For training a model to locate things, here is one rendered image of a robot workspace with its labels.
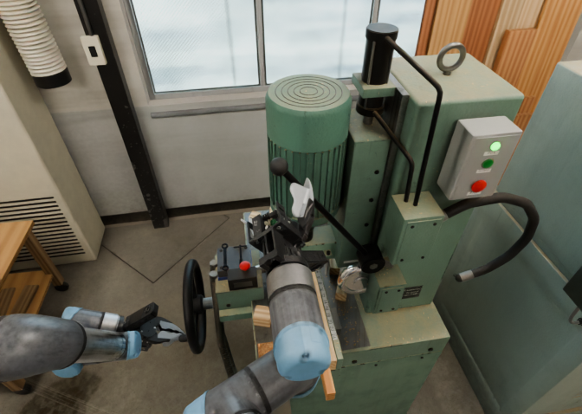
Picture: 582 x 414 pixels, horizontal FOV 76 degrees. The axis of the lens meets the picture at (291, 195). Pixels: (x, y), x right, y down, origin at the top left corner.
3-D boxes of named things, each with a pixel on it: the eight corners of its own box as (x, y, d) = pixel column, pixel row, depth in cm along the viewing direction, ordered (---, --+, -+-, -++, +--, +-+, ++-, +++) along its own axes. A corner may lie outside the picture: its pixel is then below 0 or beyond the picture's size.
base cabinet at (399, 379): (258, 349, 190) (247, 261, 142) (367, 332, 196) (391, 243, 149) (268, 451, 156) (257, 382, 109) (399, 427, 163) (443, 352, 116)
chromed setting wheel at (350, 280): (333, 289, 104) (337, 261, 96) (376, 284, 105) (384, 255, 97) (336, 299, 102) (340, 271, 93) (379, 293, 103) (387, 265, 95)
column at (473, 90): (345, 258, 132) (377, 56, 84) (405, 250, 135) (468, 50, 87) (365, 314, 116) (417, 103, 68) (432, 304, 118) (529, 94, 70)
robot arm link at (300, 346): (276, 389, 52) (274, 361, 46) (268, 318, 60) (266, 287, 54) (332, 380, 53) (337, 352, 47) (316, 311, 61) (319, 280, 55)
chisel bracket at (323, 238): (284, 249, 111) (284, 229, 106) (330, 243, 113) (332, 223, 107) (287, 268, 106) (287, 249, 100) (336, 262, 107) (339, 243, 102)
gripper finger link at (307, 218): (315, 197, 68) (300, 241, 65) (320, 202, 69) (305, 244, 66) (296, 198, 71) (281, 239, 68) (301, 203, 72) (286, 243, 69)
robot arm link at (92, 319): (53, 339, 108) (63, 314, 115) (93, 346, 112) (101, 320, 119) (58, 324, 104) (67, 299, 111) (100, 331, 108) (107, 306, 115)
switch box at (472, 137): (436, 183, 82) (457, 119, 71) (477, 178, 83) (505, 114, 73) (449, 201, 78) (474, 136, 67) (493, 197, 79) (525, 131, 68)
